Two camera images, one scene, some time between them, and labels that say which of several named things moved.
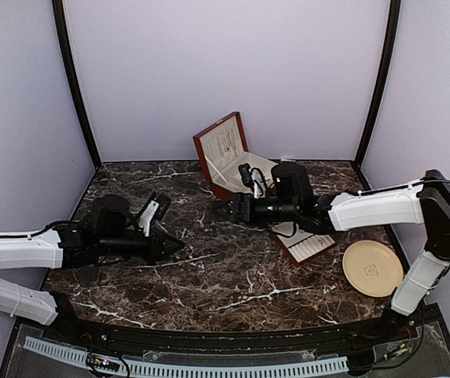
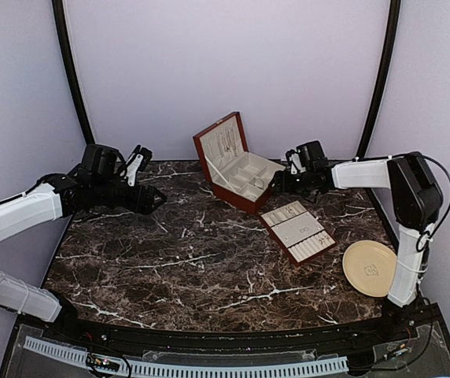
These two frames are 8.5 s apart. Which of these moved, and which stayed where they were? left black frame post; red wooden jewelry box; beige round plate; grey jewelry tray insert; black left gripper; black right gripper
Moved: black right gripper; black left gripper
Stayed: beige round plate; left black frame post; red wooden jewelry box; grey jewelry tray insert
